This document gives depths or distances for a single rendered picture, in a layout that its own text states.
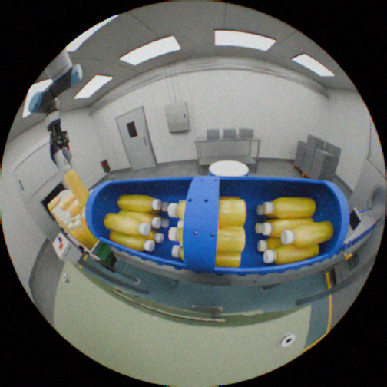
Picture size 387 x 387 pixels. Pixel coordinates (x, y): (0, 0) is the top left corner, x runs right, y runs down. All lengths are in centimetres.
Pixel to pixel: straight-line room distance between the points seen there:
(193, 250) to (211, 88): 364
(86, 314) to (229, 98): 374
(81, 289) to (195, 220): 20
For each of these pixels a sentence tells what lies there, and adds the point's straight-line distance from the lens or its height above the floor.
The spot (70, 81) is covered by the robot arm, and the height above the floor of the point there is 163.
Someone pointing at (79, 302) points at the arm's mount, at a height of 127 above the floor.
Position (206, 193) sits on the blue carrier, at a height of 123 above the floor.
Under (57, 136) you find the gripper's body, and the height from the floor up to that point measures 149.
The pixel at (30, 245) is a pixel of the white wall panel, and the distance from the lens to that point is 485.
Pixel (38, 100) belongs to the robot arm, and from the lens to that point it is 52.
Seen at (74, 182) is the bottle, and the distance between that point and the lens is 58.
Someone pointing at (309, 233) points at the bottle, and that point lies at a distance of 38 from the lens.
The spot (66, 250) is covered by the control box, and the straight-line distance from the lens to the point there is 68.
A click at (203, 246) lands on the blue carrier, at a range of 22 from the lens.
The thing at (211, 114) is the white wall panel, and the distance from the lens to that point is 355.
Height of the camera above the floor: 137
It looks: 36 degrees down
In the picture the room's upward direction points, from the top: 9 degrees counter-clockwise
